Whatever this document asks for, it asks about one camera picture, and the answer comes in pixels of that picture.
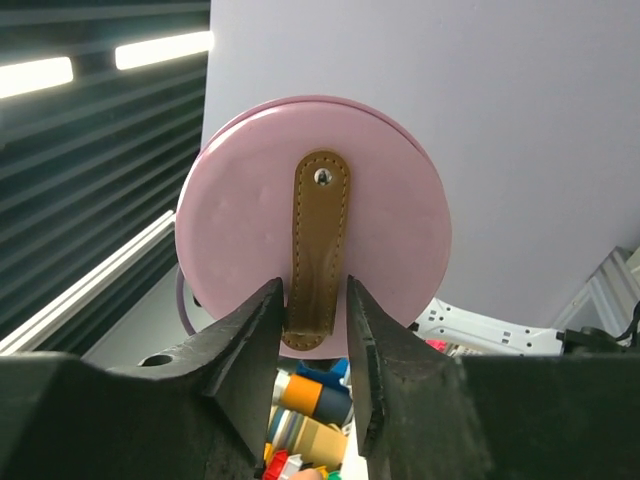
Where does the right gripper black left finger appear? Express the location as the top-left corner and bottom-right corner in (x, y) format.
(1, 278), (284, 479)

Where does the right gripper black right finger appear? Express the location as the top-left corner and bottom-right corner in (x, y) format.
(347, 279), (639, 479)

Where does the pink round lid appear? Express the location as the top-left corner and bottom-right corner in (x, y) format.
(175, 95), (452, 360)

